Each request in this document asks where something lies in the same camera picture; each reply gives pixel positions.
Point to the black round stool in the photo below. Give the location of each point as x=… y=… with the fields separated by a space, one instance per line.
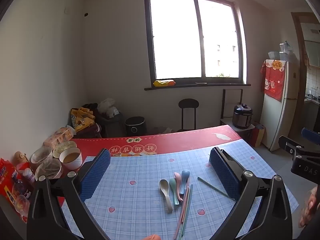
x=188 y=103

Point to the tan bottle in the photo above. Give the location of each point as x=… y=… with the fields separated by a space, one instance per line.
x=20 y=158

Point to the small white side table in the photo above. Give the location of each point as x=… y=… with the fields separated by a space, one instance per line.
x=246 y=130

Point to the wooden door frame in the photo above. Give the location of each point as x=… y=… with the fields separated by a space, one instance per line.
x=297 y=30

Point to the red table mat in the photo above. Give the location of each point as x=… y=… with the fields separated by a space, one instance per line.
x=187 y=140

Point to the black air fryer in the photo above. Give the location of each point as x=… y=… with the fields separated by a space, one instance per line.
x=135 y=127

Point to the film covered bowl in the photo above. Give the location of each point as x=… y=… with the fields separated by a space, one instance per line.
x=48 y=168
x=41 y=155

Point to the small round dish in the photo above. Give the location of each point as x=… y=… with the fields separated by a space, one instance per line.
x=201 y=83

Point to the red snack packet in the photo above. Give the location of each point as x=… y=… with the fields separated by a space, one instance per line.
x=7 y=180

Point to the green spoon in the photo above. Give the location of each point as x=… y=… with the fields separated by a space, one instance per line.
x=173 y=183

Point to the clear plastic bottle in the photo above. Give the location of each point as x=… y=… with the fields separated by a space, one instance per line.
x=22 y=205

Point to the white spoon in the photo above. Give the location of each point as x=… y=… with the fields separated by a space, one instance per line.
x=164 y=185

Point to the clear plastic container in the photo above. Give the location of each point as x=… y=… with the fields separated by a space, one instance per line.
x=273 y=55
x=285 y=51

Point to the person's right hand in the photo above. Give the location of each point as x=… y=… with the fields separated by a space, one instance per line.
x=311 y=202

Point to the red printed cloth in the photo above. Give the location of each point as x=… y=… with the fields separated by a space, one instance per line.
x=273 y=85

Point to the electric pressure cooker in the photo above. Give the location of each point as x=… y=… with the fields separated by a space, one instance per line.
x=242 y=117

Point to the bowl with white food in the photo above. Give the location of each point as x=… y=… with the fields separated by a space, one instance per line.
x=63 y=146

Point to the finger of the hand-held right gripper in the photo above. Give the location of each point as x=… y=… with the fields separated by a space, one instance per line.
x=287 y=143
x=310 y=133

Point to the dark clothes pile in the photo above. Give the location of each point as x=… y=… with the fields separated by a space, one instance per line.
x=88 y=131

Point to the small white bottle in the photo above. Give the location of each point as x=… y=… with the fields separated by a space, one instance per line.
x=29 y=175

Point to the blue checked tablecloth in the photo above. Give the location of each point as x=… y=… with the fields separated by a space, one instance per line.
x=140 y=205

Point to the dark grey trash bin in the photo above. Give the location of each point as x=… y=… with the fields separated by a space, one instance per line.
x=112 y=127

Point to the white plastic bag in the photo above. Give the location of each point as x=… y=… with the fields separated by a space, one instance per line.
x=106 y=105

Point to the blue chopstick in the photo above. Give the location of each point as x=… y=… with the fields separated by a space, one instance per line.
x=212 y=186

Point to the dark framed window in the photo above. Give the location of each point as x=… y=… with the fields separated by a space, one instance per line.
x=175 y=42

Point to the dark window sill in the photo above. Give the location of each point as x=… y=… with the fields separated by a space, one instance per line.
x=225 y=86

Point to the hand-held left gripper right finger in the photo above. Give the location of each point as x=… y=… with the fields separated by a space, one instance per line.
x=225 y=177

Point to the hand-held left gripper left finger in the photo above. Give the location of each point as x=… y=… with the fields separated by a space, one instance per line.
x=96 y=177

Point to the pink spoon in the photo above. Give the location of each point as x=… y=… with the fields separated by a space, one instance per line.
x=178 y=176

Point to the dark chair frame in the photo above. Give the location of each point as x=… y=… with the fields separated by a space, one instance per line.
x=223 y=105

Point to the green chopstick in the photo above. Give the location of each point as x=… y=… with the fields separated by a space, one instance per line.
x=187 y=210

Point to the red paper bag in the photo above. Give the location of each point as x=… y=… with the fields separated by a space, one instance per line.
x=257 y=137

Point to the white fridge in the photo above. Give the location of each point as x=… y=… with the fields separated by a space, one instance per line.
x=275 y=120

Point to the yellow packet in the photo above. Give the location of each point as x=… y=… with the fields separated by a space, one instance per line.
x=163 y=83

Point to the blue spoon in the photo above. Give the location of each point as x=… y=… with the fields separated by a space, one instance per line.
x=185 y=174

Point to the white bowl with brown soup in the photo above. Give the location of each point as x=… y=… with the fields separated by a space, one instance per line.
x=72 y=165

